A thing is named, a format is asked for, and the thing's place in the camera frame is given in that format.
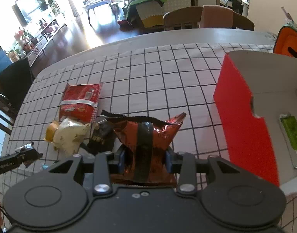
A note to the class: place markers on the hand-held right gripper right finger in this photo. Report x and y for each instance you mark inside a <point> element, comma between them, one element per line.
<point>168,161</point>

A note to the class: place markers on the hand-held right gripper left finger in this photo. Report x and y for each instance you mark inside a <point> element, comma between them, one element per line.
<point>121,160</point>

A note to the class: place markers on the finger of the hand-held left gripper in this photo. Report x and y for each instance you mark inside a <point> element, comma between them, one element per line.
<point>32,157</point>

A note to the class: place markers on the red-brown foil chips bag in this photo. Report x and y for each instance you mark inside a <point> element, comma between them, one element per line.
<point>143,136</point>

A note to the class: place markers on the white and yellow snack packet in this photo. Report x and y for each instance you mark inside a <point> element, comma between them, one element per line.
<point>68,133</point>

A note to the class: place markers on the red checkered snack packet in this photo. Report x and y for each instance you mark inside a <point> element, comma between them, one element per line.
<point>79,102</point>

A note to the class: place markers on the red and white cardboard box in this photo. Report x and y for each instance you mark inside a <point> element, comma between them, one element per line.
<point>240,126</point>

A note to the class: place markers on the green snack packet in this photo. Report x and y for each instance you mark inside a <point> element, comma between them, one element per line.
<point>292,136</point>

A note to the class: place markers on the dark chair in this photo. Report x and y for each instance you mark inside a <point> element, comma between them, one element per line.
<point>15,82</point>

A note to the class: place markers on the blue box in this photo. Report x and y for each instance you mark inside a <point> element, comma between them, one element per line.
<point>0,62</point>

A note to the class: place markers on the television cabinet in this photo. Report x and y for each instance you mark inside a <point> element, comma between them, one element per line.
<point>46,36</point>

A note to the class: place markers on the pink flowers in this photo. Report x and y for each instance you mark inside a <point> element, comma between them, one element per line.
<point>21,35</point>

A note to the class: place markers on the wooden chair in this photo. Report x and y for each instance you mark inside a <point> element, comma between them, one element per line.
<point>243,21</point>
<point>180,17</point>

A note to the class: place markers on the television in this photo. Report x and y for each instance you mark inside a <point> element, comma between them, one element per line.
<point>29,8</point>

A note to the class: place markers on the pink cloth on chair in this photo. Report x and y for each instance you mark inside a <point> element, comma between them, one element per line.
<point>217,15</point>

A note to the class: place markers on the white armchair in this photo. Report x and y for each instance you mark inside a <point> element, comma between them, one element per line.
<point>163,7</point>

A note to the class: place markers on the coffee table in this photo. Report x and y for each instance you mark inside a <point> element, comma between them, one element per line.
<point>100,4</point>

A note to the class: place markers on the orange and green storage holder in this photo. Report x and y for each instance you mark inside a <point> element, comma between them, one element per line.
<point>287,41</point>

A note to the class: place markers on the clear plastic packet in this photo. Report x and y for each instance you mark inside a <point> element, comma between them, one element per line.
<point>287,14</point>

